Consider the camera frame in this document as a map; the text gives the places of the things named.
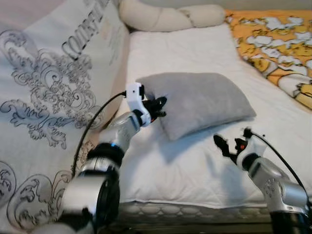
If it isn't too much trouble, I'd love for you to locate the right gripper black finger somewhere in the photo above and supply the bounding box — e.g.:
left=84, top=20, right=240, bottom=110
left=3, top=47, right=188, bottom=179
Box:
left=214, top=136, right=231, bottom=157

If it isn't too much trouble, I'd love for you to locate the grey pillow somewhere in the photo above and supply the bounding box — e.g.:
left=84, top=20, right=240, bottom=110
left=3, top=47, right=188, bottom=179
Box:
left=136, top=72, right=257, bottom=142

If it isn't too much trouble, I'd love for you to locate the yellow cartoon egg blanket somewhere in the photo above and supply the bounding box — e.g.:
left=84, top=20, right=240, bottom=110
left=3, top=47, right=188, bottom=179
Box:
left=225, top=10, right=312, bottom=111

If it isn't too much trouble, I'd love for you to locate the white quilted mattress pad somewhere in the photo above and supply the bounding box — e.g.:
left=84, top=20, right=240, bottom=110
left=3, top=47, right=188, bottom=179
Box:
left=115, top=24, right=312, bottom=209

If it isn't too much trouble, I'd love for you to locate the grey quilted mattress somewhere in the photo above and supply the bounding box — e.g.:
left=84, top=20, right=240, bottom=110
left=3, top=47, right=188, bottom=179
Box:
left=115, top=201, right=312, bottom=228

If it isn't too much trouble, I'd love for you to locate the white ornament-print headboard cushion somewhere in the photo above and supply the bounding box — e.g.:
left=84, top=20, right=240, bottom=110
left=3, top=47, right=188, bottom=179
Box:
left=0, top=0, right=130, bottom=234

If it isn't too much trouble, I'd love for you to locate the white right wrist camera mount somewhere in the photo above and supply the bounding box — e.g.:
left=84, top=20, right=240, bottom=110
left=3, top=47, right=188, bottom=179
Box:
left=238, top=128, right=260, bottom=169

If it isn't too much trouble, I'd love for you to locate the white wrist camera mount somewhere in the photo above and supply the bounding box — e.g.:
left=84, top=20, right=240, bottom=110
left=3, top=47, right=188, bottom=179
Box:
left=238, top=128, right=260, bottom=169
left=125, top=82, right=152, bottom=128

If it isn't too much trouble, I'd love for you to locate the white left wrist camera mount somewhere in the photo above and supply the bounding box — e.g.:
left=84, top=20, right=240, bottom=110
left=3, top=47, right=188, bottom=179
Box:
left=125, top=82, right=152, bottom=128

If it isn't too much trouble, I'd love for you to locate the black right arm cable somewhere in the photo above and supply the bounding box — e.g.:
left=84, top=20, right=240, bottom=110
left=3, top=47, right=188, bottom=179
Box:
left=246, top=129, right=312, bottom=205

